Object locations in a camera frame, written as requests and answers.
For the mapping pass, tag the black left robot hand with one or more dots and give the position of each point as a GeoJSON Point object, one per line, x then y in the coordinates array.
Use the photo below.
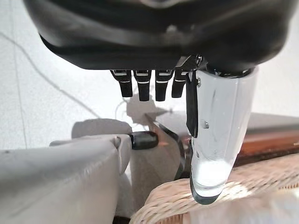
{"type": "Point", "coordinates": [151, 35]}

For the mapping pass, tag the brown wooden stool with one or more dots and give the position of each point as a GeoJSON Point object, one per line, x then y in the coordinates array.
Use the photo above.
{"type": "Point", "coordinates": [268, 144]}

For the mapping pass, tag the white wicker basket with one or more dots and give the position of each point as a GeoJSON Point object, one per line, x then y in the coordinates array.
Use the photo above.
{"type": "Point", "coordinates": [252, 182]}

